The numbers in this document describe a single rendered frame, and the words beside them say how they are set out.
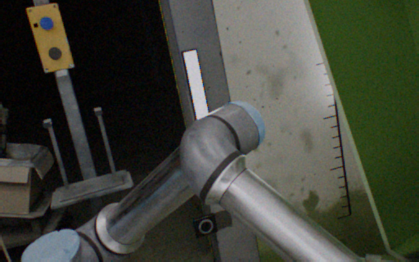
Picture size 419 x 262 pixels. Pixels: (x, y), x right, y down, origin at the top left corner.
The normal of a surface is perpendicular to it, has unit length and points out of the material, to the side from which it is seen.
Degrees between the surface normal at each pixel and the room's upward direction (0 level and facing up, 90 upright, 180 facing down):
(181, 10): 90
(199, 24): 90
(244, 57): 90
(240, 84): 90
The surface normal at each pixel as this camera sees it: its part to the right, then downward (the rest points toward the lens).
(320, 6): 0.36, 0.15
